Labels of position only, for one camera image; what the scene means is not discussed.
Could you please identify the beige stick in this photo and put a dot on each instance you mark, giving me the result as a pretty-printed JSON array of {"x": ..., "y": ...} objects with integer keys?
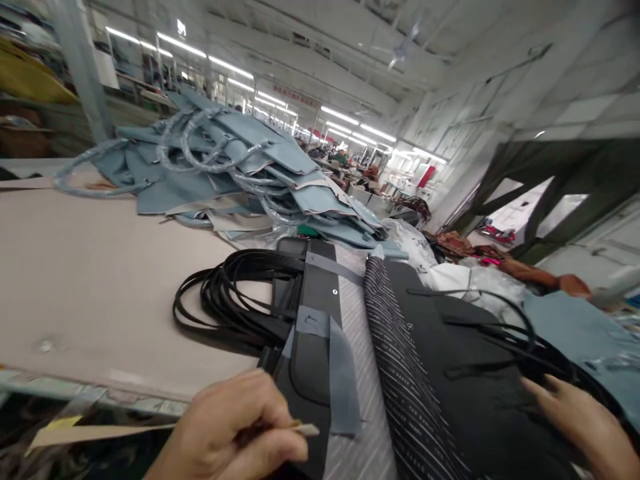
[{"x": 300, "y": 429}]

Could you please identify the grey steel pillar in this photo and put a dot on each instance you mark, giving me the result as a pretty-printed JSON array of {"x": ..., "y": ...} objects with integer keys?
[{"x": 82, "y": 70}]

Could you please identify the ceiling fan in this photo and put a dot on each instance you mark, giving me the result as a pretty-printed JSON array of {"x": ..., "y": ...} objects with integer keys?
[{"x": 402, "y": 49}]

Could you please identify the white plastic bags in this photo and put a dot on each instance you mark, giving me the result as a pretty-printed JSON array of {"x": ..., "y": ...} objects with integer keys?
[{"x": 450, "y": 270}]

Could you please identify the black leather panel with tape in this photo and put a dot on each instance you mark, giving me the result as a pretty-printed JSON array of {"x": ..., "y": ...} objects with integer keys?
[{"x": 312, "y": 320}]

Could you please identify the yellow fabric heap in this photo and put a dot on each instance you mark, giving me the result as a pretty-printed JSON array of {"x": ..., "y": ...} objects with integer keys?
[{"x": 30, "y": 75}]

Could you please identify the person's right fingers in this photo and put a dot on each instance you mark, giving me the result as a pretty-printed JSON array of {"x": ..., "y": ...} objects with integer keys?
[{"x": 542, "y": 392}]

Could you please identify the pile of blue bag panels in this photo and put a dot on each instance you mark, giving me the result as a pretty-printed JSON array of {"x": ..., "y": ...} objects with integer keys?
[{"x": 240, "y": 160}]

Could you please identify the blue leather sheet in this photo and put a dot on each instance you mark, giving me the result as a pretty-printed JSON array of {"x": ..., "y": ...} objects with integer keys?
[{"x": 575, "y": 325}]

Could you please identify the black leather bag panel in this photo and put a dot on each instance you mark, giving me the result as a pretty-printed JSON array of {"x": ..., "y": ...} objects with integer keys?
[{"x": 465, "y": 360}]

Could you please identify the person's left index finger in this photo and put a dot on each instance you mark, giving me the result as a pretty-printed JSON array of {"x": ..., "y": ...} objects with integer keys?
[{"x": 272, "y": 400}]

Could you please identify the grey-blue tape strip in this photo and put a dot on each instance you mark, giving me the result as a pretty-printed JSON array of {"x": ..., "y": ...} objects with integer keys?
[{"x": 340, "y": 370}]

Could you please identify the person's left thumb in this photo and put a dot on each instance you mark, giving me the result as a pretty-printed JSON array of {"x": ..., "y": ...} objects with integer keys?
[{"x": 270, "y": 452}]

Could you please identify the beige cardboard strip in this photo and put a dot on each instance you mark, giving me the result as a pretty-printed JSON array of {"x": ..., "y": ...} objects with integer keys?
[{"x": 100, "y": 434}]

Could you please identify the person's right hand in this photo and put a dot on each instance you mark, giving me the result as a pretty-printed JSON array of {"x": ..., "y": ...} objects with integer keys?
[{"x": 585, "y": 425}]

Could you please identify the pile of brown leather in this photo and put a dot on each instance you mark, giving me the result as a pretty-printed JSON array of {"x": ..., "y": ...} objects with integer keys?
[{"x": 530, "y": 272}]

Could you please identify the person's left hand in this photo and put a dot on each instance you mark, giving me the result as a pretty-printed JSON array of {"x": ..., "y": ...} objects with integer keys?
[{"x": 220, "y": 430}]

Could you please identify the grey striped lining fabric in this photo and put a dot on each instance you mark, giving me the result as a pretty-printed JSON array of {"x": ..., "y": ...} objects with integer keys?
[{"x": 365, "y": 400}]

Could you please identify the black striped lining fabric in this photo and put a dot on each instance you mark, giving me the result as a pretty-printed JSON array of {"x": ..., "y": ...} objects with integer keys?
[{"x": 400, "y": 360}]

